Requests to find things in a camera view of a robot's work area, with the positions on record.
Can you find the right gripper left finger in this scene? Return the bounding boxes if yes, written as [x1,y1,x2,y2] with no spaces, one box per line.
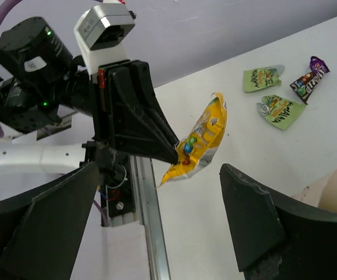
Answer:
[0,163,99,279]

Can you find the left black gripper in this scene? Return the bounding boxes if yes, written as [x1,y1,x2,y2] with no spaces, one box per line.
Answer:
[66,55,179,163]

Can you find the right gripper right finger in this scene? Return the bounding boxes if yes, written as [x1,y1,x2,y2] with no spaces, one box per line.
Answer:
[220,163,337,279]

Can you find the yellow m&m's packet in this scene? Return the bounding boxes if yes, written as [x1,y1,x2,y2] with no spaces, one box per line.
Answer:
[157,92,227,188]

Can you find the light green snack packet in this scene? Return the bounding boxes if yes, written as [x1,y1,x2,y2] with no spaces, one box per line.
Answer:
[256,95,306,131]

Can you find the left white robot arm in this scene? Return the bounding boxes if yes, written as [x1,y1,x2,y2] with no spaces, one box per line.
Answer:
[0,10,178,163]

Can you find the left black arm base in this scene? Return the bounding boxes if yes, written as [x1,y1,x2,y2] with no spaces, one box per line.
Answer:
[79,141,135,227]

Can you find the beige paper bag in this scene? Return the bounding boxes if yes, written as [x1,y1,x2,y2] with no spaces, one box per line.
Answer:
[292,169,337,213]

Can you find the purple candy wrapper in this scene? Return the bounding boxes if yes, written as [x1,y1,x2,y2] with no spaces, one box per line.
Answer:
[290,56,330,104]

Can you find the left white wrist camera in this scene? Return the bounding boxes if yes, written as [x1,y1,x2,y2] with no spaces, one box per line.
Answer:
[73,1,135,76]

